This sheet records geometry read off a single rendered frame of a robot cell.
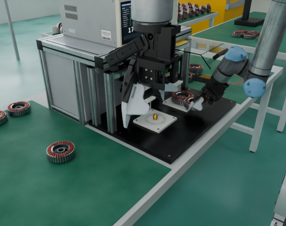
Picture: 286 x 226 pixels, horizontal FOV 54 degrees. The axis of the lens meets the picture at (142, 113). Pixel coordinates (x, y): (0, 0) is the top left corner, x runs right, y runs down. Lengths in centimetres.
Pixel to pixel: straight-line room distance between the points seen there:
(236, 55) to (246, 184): 127
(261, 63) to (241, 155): 152
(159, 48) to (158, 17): 6
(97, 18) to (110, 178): 67
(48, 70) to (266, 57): 97
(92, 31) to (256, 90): 73
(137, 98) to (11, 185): 69
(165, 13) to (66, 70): 88
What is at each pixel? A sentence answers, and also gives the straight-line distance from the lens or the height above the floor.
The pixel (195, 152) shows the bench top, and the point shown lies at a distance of 119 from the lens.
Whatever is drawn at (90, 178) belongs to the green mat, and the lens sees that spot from 106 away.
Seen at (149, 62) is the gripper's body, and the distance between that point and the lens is 52.
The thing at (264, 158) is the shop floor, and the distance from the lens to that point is 255.
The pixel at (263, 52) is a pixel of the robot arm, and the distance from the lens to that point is 106.
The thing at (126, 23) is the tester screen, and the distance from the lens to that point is 122.
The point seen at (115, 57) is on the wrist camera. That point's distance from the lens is 59.
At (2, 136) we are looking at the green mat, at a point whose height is 75.
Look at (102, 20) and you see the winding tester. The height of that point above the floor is 122.
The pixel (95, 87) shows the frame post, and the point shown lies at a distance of 124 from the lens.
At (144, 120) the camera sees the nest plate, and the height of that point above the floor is 78.
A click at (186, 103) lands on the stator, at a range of 136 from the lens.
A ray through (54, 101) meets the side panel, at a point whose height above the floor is 80.
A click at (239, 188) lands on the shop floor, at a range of 219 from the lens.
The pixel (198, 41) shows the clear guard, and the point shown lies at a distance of 153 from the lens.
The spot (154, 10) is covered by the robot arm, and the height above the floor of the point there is 138.
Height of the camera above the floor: 146
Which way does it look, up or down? 29 degrees down
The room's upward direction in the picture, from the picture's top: straight up
